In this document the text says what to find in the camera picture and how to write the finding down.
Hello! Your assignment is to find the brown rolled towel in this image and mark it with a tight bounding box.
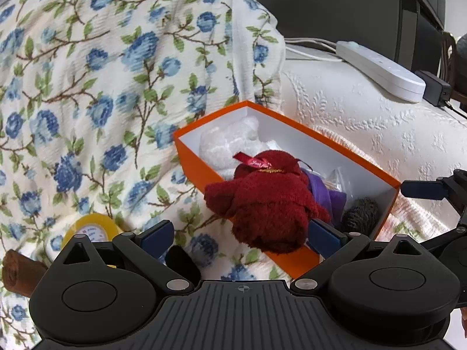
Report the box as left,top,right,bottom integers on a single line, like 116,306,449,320
2,250,50,298

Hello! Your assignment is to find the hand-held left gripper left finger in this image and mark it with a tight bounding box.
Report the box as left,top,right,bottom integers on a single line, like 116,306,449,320
53,220,196,294

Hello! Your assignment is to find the purple cloth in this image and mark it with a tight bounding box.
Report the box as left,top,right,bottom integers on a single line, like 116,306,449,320
304,173,347,223

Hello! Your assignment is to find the white embossed bedspread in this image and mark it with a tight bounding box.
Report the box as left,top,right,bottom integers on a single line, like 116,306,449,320
277,40,467,241

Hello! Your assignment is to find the white fluffy cloth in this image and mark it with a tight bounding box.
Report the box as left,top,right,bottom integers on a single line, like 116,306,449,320
199,116,271,170

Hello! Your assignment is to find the black power adapter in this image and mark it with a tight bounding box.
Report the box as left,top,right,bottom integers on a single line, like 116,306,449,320
416,70,453,107

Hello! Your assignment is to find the white power cable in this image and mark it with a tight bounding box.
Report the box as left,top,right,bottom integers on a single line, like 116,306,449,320
285,37,344,62

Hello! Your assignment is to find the grey steel wool scrubber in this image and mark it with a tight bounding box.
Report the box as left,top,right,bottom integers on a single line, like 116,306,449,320
341,197,380,234

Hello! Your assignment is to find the black cloth item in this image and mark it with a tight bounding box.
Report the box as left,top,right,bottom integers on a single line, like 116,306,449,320
164,246,202,281

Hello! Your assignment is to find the white power strip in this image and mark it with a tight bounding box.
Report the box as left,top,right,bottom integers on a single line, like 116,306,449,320
336,40,427,103

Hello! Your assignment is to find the dark grey furniture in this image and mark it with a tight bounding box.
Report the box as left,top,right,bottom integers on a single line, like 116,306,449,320
248,0,447,77

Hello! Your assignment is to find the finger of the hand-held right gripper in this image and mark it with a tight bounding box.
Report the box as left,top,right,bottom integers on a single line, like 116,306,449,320
400,169,467,227
419,226,467,263

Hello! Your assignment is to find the yellow tape roll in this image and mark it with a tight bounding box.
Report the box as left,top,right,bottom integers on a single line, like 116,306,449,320
60,213,125,243

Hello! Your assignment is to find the blue floral blanket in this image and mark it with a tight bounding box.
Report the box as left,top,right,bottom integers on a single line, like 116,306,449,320
0,0,289,350

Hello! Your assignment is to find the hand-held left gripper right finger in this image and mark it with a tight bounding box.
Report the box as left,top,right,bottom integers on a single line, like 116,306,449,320
290,219,420,294

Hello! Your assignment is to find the dark red towel bear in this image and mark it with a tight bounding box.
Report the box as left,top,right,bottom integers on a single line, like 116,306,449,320
203,149,331,254

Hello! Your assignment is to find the clear plastic bag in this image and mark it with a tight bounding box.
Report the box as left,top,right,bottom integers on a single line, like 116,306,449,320
317,166,362,194

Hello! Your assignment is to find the orange cardboard box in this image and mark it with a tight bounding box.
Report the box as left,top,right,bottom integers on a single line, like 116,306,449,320
172,100,402,281

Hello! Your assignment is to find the brown wooden furniture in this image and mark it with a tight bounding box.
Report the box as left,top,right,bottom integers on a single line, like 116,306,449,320
441,31,467,103

